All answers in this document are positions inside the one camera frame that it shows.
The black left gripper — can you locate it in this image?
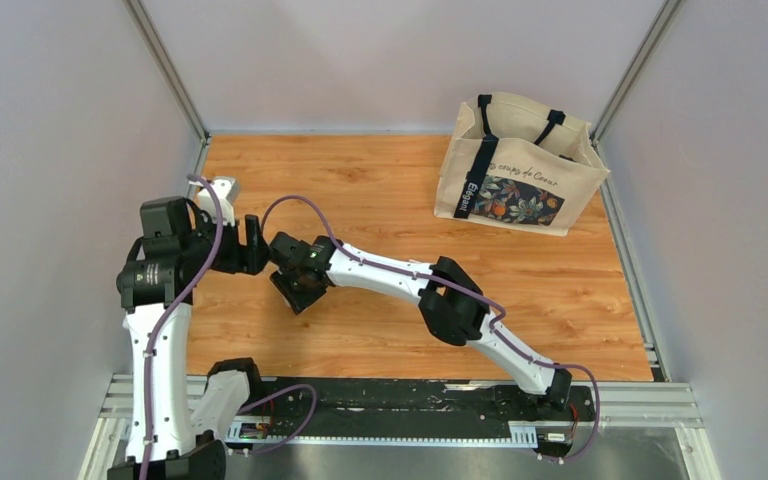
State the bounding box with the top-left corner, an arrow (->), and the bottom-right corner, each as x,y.
180,208 -> 275,275

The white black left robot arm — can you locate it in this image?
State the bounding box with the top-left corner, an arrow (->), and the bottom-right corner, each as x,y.
106,196 -> 269,479

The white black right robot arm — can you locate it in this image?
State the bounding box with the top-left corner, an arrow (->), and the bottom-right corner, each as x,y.
269,232 -> 572,419

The beige floral tote bag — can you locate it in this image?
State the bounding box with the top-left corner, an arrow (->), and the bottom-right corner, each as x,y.
434,92 -> 610,236

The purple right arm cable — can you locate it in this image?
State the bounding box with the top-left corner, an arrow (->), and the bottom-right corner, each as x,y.
261,194 -> 603,463

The aluminium frame rail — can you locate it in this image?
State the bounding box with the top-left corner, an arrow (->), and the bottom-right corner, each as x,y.
81,374 -> 720,479

